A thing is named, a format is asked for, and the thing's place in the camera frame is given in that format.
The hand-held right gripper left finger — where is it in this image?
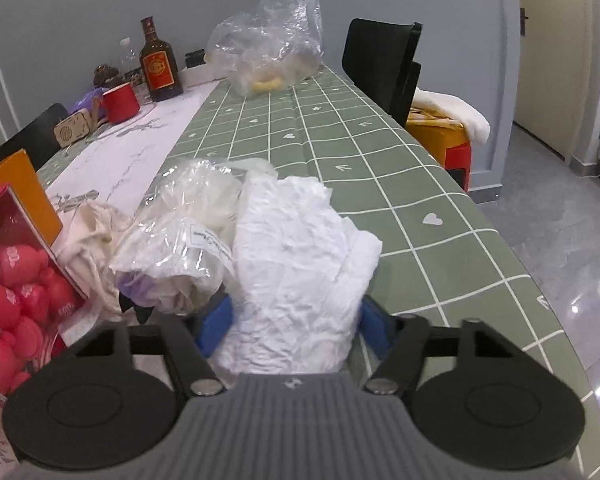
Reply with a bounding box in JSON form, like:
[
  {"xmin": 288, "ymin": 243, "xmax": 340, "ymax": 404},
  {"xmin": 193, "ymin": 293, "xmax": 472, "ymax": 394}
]
[{"xmin": 74, "ymin": 294, "xmax": 233, "ymax": 397}]

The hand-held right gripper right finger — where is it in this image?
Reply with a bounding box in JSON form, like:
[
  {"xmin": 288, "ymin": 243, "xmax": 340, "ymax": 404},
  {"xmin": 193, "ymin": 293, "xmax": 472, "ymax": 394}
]
[{"xmin": 357, "ymin": 294, "xmax": 524, "ymax": 397}]

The white cloth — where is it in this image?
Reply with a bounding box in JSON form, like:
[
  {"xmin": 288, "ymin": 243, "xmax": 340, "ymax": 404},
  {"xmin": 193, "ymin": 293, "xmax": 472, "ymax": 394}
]
[{"xmin": 215, "ymin": 176, "xmax": 383, "ymax": 376}]

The orange cardboard box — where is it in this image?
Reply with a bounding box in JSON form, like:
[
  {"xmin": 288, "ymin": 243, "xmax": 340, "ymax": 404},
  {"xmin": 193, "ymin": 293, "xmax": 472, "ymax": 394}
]
[{"xmin": 0, "ymin": 149, "xmax": 64, "ymax": 256}]

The clear bag with white cloth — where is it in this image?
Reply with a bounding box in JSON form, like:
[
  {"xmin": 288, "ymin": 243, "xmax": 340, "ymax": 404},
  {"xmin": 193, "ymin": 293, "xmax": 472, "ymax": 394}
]
[{"xmin": 111, "ymin": 157, "xmax": 281, "ymax": 314}]

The purple cloth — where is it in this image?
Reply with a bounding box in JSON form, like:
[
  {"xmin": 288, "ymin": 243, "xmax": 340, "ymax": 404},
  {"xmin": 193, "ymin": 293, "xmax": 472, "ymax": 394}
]
[{"xmin": 117, "ymin": 270, "xmax": 157, "ymax": 307}]

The beige cloth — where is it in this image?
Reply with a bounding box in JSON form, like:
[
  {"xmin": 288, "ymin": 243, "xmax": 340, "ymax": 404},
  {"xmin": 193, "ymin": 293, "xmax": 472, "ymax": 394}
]
[{"xmin": 55, "ymin": 201, "xmax": 137, "ymax": 317}]

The green checked tablecloth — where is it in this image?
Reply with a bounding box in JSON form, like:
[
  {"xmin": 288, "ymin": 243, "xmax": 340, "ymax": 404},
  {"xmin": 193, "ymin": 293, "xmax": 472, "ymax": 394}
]
[{"xmin": 35, "ymin": 62, "xmax": 596, "ymax": 480}]

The orange plastic stool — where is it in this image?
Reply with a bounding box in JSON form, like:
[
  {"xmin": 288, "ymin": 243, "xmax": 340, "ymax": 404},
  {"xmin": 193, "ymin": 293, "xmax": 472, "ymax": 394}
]
[{"xmin": 407, "ymin": 119, "xmax": 473, "ymax": 194}]

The red box of pink balls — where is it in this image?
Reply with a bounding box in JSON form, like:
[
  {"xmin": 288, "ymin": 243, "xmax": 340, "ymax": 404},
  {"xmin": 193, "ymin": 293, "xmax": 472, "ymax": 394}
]
[{"xmin": 0, "ymin": 184, "xmax": 99, "ymax": 406}]

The white towel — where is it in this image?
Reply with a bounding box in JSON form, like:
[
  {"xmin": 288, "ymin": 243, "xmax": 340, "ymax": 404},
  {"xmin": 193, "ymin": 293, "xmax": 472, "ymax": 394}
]
[{"xmin": 411, "ymin": 87, "xmax": 492, "ymax": 142}]

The red mug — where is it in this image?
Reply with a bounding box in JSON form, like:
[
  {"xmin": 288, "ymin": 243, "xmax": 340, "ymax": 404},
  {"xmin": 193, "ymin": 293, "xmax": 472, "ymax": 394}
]
[{"xmin": 94, "ymin": 82, "xmax": 142, "ymax": 125}]

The small wooden radio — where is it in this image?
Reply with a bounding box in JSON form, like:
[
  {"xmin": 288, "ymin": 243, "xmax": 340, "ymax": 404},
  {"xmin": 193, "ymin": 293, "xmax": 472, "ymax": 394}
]
[{"xmin": 54, "ymin": 108, "xmax": 95, "ymax": 149}]

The black chair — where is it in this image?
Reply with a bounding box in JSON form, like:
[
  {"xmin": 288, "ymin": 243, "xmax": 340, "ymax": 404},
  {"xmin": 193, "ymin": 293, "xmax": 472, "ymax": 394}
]
[
  {"xmin": 341, "ymin": 18, "xmax": 424, "ymax": 129},
  {"xmin": 0, "ymin": 103, "xmax": 70, "ymax": 174}
]

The purple bag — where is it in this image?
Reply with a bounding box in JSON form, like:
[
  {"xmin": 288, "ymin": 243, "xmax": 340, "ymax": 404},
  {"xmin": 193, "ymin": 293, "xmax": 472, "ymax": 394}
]
[{"xmin": 69, "ymin": 86, "xmax": 106, "ymax": 115}]

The brown liquor bottle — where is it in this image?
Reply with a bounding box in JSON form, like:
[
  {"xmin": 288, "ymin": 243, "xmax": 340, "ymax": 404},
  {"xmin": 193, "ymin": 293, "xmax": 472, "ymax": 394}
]
[{"xmin": 139, "ymin": 16, "xmax": 185, "ymax": 103}]

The brown fuzzy ornament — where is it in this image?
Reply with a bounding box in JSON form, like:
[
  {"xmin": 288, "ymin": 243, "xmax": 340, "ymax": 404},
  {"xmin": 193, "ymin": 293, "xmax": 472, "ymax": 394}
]
[{"xmin": 93, "ymin": 63, "xmax": 124, "ymax": 89}]

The clear plastic bottle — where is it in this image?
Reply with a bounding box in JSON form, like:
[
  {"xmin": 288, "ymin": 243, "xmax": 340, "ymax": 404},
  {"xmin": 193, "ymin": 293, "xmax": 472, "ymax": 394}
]
[{"xmin": 117, "ymin": 37, "xmax": 149, "ymax": 99}]

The clear plastic bag of food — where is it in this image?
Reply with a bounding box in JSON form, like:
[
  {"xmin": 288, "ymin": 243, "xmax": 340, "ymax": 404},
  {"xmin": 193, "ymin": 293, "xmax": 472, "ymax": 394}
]
[{"xmin": 203, "ymin": 0, "xmax": 325, "ymax": 96}]

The cream door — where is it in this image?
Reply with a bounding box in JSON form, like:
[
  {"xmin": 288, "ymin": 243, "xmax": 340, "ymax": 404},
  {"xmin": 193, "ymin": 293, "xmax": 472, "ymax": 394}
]
[{"xmin": 512, "ymin": 0, "xmax": 600, "ymax": 177}]

